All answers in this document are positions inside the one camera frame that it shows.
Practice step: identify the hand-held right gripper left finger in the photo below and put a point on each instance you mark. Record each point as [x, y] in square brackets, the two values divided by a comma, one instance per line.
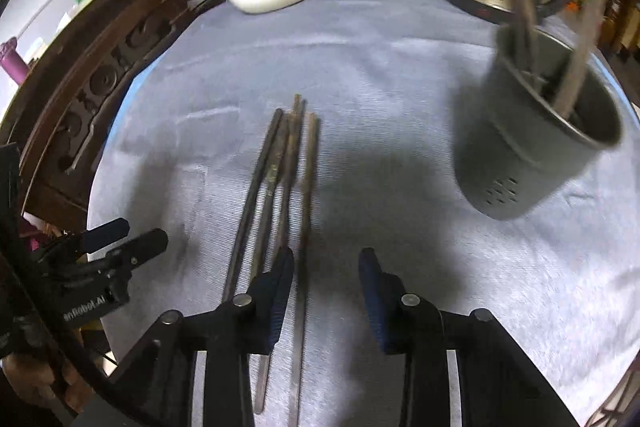
[277, 297]

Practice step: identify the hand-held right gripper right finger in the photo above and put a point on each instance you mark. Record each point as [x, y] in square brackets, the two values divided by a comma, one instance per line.
[372, 297]

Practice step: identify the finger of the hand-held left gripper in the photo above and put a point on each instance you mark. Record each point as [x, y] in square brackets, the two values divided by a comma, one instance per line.
[140, 249]
[107, 232]

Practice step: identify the row of dark chopsticks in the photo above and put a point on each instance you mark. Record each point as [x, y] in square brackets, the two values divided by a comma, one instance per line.
[292, 142]

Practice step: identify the grey perforated chopstick holder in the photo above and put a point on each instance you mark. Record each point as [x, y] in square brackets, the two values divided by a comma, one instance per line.
[515, 157]

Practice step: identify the person's left hand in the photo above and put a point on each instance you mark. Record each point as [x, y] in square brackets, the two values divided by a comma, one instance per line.
[30, 379]

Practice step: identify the blue table cover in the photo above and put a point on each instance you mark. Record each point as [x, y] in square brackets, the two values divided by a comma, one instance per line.
[122, 117]

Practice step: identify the carved dark wooden furniture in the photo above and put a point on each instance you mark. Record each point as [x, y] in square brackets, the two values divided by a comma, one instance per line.
[75, 107]

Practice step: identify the purple bottle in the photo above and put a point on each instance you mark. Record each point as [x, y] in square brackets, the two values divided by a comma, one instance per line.
[12, 64]

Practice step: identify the grey towel cloth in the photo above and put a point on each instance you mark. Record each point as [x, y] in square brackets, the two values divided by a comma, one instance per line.
[400, 82]

